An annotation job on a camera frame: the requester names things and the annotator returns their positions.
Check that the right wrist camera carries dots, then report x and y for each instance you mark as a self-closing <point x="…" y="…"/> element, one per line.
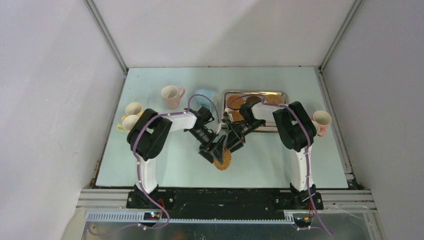
<point x="226" y="116"/>

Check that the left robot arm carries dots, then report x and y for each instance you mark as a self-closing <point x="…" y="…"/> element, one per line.
<point x="149" y="134"/>

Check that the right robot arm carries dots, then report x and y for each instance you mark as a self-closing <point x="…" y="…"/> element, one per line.
<point x="296" y="132"/>

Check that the yellow-green mug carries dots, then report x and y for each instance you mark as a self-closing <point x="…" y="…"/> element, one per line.
<point x="128" y="123"/>

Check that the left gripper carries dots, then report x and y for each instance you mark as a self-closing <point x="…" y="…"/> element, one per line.
<point x="206" y="147"/>

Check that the dark wood coaster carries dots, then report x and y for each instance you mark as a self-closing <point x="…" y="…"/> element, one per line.
<point x="253" y="99"/>

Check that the yellow mug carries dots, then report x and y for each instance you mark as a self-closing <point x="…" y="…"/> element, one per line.
<point x="134" y="108"/>

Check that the green cup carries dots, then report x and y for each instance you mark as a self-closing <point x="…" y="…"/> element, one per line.
<point x="317" y="127"/>

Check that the blue mug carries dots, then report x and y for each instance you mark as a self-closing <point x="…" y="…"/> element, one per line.
<point x="207" y="98"/>

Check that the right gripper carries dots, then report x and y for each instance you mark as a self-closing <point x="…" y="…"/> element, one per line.
<point x="232" y="139"/>

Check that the pink cup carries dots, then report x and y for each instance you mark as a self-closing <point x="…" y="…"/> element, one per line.
<point x="172" y="96"/>
<point x="323" y="120"/>

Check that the metal tray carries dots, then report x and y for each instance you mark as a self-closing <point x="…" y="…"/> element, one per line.
<point x="268" y="127"/>

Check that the light wood coaster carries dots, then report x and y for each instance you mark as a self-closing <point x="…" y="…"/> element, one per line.
<point x="236" y="116"/>
<point x="234" y="102"/>

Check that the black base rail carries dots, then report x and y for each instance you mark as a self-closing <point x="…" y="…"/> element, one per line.
<point x="224" y="203"/>

